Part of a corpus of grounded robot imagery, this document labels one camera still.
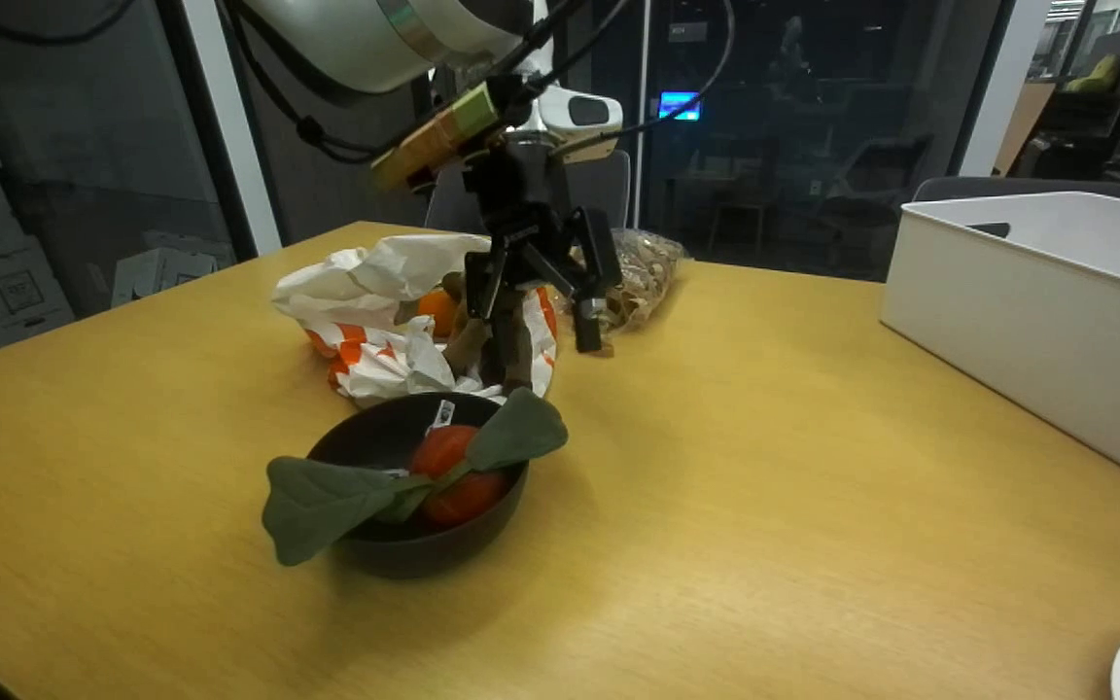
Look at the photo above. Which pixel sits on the white orange plastic bag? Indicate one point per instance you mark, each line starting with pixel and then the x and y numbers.
pixel 367 294

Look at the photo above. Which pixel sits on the black bowl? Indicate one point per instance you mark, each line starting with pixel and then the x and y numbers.
pixel 367 537

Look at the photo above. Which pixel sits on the orange plush fruit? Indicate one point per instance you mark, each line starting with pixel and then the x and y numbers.
pixel 439 311

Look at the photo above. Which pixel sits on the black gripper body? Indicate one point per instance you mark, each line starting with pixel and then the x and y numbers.
pixel 522 197

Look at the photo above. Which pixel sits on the white rectangular box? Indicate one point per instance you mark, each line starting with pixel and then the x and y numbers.
pixel 1041 326

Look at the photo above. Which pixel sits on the clear bag of tan rings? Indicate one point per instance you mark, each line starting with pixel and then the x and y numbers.
pixel 649 275

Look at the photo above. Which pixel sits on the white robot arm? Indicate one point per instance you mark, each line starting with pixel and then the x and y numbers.
pixel 352 42

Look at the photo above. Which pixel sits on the white frame post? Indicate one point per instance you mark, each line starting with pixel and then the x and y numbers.
pixel 236 130

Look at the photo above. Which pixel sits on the blue lit monitor screen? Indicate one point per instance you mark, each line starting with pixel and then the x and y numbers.
pixel 677 105

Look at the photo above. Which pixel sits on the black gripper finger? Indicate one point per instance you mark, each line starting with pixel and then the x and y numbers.
pixel 484 317
pixel 597 287

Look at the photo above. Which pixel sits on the tan wrist mount plate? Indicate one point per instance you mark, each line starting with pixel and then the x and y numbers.
pixel 439 142

